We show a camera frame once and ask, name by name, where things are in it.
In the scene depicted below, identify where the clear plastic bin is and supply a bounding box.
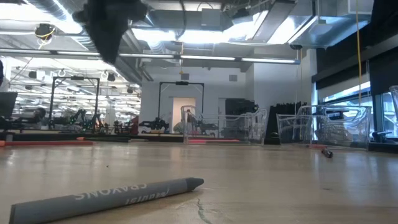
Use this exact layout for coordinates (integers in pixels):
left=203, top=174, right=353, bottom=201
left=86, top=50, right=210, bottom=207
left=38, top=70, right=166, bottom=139
left=181, top=105, right=268, bottom=146
left=276, top=105, right=373, bottom=151
left=388, top=85, right=398, bottom=138

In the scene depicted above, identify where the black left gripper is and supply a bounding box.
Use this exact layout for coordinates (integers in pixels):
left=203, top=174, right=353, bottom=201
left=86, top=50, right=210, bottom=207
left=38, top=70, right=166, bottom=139
left=73, top=0, right=149, bottom=65

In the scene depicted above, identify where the black table frame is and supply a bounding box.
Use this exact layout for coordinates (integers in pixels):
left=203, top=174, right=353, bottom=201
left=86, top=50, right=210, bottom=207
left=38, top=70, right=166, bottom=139
left=0, top=130, right=398, bottom=154

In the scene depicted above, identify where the black gantry frame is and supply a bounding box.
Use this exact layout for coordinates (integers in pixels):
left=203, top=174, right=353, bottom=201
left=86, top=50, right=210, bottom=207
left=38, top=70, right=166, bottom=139
left=157, top=81, right=205, bottom=125
left=49, top=75, right=101, bottom=128

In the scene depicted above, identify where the grey crayon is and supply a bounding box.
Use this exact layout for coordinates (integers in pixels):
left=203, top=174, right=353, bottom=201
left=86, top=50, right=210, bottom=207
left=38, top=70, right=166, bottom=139
left=8, top=177, right=205, bottom=224

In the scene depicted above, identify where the black room divider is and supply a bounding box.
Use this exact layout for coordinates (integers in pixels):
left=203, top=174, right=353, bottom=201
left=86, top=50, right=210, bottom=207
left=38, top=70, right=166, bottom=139
left=266, top=102, right=307, bottom=144

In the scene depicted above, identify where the pink pencil orange eraser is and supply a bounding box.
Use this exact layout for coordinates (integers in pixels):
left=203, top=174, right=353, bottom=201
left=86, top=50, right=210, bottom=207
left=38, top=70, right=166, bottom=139
left=187, top=139, right=241, bottom=145

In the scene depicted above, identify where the red pencil orange eraser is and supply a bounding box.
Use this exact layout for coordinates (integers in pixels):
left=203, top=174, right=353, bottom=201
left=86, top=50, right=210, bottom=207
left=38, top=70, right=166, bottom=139
left=0, top=140, right=95, bottom=147

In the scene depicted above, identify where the grey ceiling unit box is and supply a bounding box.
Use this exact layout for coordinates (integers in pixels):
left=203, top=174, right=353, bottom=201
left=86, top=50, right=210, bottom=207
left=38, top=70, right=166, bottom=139
left=201, top=7, right=223, bottom=27

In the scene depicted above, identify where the black yellow ceiling cable coil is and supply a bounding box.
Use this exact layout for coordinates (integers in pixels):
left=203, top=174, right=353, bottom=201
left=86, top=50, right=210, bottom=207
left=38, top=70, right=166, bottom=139
left=33, top=22, right=57, bottom=50

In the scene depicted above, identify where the yellow hanging cable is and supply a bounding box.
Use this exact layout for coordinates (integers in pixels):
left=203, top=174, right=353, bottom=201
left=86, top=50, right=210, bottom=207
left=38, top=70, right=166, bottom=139
left=355, top=0, right=364, bottom=105

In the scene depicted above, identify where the long linear ceiling lamp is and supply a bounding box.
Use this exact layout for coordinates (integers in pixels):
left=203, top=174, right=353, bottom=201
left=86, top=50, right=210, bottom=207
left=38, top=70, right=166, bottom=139
left=0, top=48, right=301, bottom=65

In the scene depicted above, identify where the black background machine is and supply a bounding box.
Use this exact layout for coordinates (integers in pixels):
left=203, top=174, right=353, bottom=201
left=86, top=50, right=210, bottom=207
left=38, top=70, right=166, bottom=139
left=371, top=129, right=393, bottom=144

